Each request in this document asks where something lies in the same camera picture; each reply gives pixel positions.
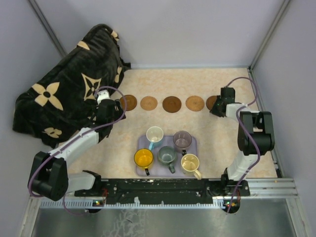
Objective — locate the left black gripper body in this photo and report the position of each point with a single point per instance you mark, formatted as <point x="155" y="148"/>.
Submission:
<point x="118" y="113"/>

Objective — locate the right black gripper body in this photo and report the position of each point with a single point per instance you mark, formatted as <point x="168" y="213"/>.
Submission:
<point x="216" y="108"/>

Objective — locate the brown wooden coaster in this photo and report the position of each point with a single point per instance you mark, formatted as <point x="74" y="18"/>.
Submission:
<point x="131" y="102"/>
<point x="211" y="101"/>

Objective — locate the woven rattan coaster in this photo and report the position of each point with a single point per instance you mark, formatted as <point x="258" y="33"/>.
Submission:
<point x="195" y="103"/>
<point x="148" y="103"/>

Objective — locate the dark wooden coaster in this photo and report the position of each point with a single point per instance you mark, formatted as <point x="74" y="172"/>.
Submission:
<point x="171" y="104"/>

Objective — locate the purple glass mug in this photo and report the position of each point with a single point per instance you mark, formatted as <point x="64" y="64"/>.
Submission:
<point x="182" y="140"/>

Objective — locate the cream ceramic mug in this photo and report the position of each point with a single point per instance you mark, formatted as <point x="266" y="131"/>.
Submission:
<point x="190" y="166"/>

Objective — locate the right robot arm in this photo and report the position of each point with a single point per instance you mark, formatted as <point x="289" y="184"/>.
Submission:
<point x="255" y="135"/>

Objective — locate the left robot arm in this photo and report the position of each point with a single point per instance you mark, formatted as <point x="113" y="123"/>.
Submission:
<point x="49" y="175"/>

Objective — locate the black floral blanket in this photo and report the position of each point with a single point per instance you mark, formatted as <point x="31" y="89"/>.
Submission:
<point x="63" y="101"/>

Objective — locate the white blue mug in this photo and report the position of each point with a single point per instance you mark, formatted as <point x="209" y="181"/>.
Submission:
<point x="155" y="136"/>

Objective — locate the yellow glass mug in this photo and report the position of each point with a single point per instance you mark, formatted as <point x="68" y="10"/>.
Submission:
<point x="144" y="159"/>

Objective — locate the grey green mug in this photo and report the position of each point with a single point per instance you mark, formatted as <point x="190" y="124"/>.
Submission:
<point x="168" y="156"/>

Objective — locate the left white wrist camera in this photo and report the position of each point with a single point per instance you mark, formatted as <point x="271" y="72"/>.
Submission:
<point x="102" y="95"/>

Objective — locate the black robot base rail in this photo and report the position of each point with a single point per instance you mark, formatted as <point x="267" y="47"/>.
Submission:
<point x="166" y="191"/>

